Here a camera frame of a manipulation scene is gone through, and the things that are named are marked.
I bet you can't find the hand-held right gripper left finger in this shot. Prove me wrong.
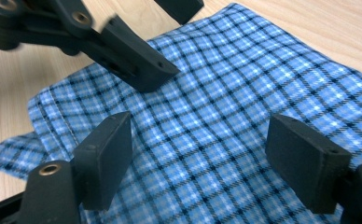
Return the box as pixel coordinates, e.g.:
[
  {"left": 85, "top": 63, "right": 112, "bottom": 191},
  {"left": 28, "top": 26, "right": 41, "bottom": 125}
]
[{"left": 73, "top": 111, "right": 133, "bottom": 211}]

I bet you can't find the blue checked shirt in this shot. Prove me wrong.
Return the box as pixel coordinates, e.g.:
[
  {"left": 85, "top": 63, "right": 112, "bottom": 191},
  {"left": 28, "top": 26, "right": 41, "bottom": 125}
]
[{"left": 0, "top": 2, "right": 362, "bottom": 224}]

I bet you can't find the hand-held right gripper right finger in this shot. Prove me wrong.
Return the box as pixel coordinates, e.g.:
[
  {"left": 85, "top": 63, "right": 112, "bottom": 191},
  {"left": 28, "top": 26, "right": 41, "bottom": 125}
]
[{"left": 264, "top": 113, "right": 353, "bottom": 215}]

